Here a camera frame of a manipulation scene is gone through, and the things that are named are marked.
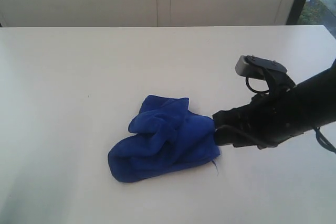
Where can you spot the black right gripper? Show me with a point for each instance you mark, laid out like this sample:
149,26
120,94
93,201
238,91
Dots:
264,124

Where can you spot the blue towel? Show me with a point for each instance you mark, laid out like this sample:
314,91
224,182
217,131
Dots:
166,137

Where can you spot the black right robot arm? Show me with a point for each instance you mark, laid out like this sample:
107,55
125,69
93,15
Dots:
318,91

